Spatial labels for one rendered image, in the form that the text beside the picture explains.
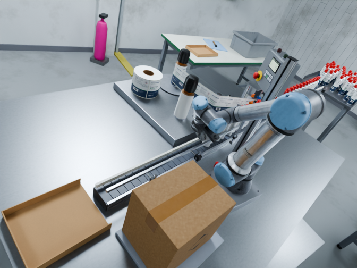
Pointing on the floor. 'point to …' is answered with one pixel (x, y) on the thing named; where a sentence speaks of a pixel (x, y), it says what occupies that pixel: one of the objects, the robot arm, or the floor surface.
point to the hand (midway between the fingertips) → (204, 139)
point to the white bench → (176, 39)
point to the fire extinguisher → (100, 41)
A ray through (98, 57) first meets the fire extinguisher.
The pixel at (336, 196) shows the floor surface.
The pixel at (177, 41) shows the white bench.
